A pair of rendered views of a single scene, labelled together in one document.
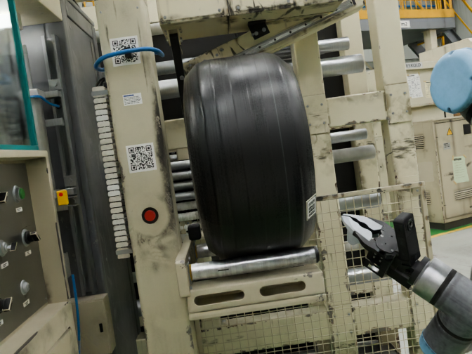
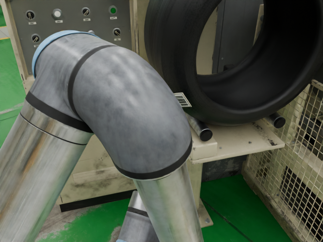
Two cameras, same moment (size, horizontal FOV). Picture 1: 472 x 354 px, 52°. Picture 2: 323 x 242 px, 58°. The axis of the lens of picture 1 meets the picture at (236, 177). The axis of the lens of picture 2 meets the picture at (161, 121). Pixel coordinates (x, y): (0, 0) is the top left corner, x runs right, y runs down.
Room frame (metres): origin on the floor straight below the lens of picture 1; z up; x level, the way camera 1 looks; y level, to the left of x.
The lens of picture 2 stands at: (0.95, -0.91, 1.45)
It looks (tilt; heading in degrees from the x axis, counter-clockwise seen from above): 32 degrees down; 75
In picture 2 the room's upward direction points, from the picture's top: straight up
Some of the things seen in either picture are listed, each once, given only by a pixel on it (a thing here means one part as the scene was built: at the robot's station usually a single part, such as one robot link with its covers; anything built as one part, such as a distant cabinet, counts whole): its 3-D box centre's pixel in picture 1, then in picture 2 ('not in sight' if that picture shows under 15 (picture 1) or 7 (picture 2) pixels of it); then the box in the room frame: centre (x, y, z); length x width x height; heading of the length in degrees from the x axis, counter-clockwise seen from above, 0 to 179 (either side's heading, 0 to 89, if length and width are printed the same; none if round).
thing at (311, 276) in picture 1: (254, 287); (186, 124); (1.28, -0.01, 0.84); 0.36 x 0.09 x 0.06; 91
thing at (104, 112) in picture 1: (114, 172); not in sight; (1.37, 0.33, 1.19); 0.05 x 0.04 x 0.48; 1
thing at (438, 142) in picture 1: (449, 170); not in sight; (5.81, -2.53, 0.62); 0.91 x 0.58 x 1.25; 114
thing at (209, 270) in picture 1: (253, 263); (188, 110); (1.28, -0.01, 0.90); 0.35 x 0.05 x 0.05; 91
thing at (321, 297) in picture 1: (253, 286); (218, 127); (1.42, 0.00, 0.80); 0.37 x 0.36 x 0.02; 1
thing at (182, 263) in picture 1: (188, 261); not in sight; (1.42, 0.17, 0.90); 0.40 x 0.03 x 0.10; 1
